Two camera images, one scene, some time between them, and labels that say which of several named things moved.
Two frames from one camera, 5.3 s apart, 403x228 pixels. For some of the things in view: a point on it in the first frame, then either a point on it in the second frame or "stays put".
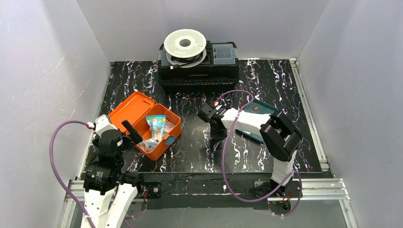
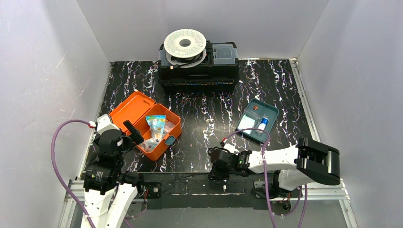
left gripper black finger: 134,135 stays put
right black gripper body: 216,129 -> 213,152
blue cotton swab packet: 157,123 stays put
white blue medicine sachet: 168,126 stays put
